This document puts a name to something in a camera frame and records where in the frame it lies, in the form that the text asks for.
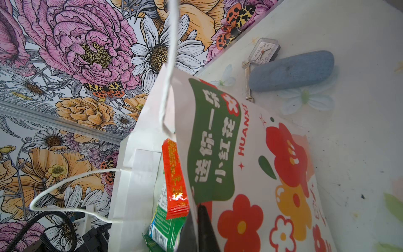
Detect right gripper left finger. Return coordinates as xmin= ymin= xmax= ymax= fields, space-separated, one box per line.
xmin=177 ymin=212 xmax=198 ymax=252

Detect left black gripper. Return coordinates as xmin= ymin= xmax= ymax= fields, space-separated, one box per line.
xmin=73 ymin=218 xmax=112 ymax=252

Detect blue grey glasses case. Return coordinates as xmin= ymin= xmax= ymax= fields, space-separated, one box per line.
xmin=249 ymin=50 xmax=335 ymax=92

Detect red snack packet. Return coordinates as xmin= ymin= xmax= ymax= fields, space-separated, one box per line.
xmin=162 ymin=139 xmax=190 ymax=219

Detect small square clock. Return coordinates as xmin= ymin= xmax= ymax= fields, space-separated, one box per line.
xmin=248 ymin=38 xmax=280 ymax=65

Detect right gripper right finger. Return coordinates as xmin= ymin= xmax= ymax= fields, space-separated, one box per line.
xmin=198 ymin=205 xmax=220 ymax=252

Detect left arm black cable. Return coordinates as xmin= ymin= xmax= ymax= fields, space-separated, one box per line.
xmin=4 ymin=210 xmax=78 ymax=252

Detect small metal wrench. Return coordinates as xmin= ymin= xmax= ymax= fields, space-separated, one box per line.
xmin=242 ymin=61 xmax=255 ymax=103

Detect green yellow candy bag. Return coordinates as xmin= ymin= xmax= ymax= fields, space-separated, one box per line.
xmin=143 ymin=176 xmax=188 ymax=252

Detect white floral paper bag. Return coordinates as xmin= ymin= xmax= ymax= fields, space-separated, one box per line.
xmin=29 ymin=0 xmax=338 ymax=252

